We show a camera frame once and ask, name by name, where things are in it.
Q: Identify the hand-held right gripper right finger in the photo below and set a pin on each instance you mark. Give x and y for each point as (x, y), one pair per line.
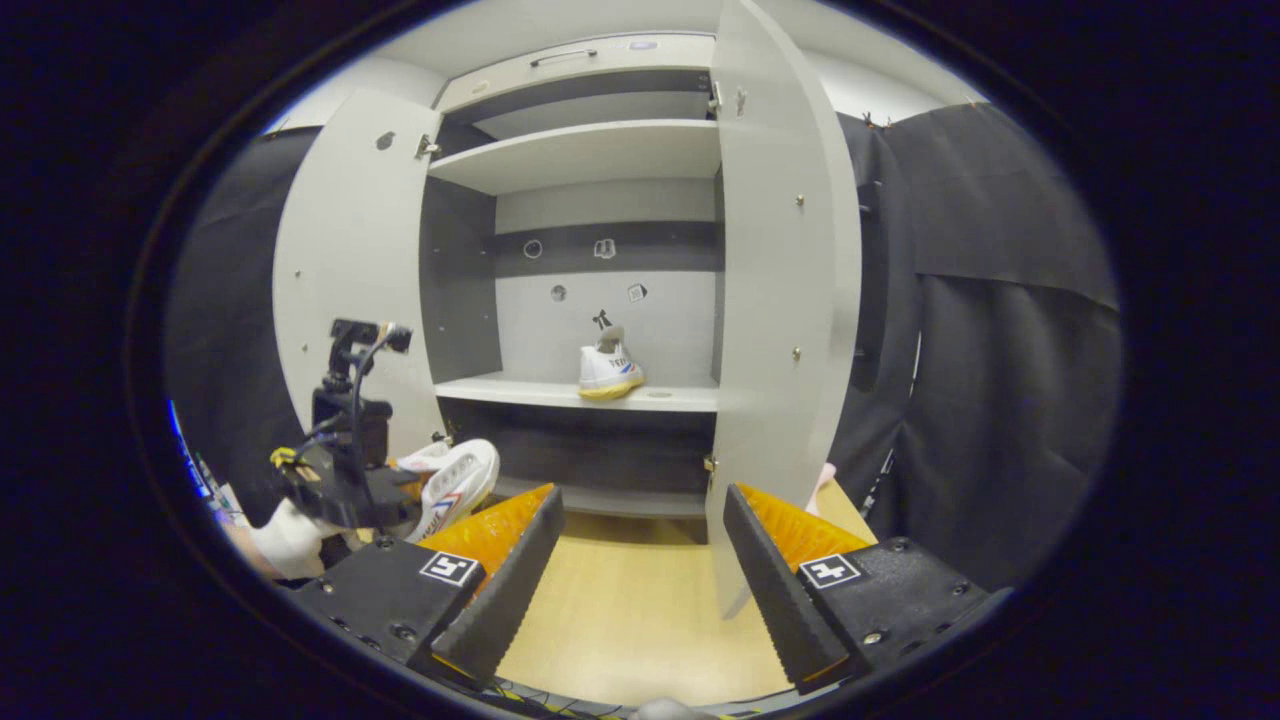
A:
(775, 590)

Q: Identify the white shoe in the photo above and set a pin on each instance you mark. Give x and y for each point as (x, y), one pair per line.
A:
(610, 372)
(455, 485)

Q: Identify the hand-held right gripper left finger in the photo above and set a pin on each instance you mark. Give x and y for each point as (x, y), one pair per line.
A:
(510, 590)

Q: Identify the white cabinet drawer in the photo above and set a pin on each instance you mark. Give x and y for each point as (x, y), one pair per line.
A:
(600, 75)

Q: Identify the bright blue-edged screen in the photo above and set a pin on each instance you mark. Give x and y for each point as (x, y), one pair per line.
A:
(190, 455)

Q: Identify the white shoe cabinet door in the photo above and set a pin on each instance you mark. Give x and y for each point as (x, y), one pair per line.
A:
(780, 300)
(350, 250)

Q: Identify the white cabinet shelf board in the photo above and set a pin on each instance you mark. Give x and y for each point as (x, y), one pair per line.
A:
(590, 155)
(520, 390)

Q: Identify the black backdrop cloth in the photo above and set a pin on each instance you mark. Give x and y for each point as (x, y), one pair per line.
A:
(1000, 350)

